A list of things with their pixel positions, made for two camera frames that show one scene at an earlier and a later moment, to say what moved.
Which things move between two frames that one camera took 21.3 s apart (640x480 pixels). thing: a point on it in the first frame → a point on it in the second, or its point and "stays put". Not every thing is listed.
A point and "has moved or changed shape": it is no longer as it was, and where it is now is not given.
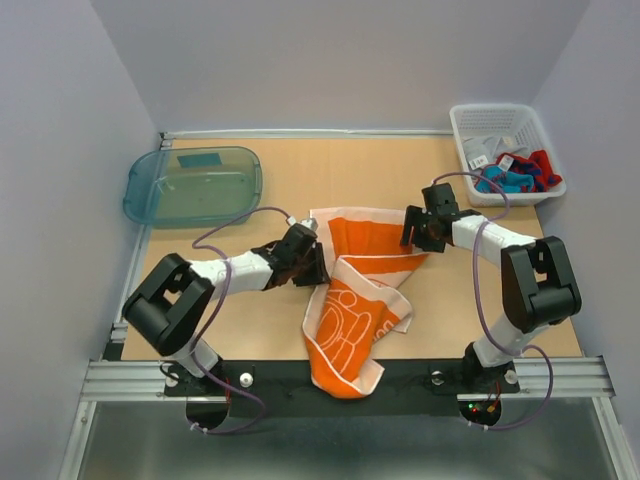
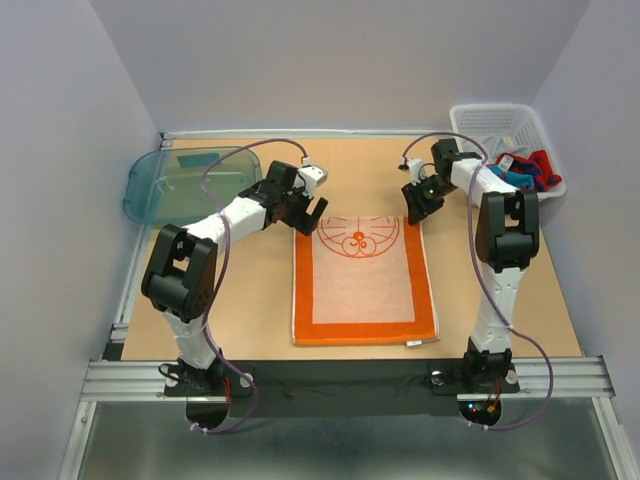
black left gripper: [318, 274] → [309, 223]
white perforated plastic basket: [520, 122] stays put
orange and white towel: [363, 301] has moved or changed shape
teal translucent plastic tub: [192, 188] stays put
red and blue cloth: [537, 166] stays put
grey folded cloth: [480, 152] stays put
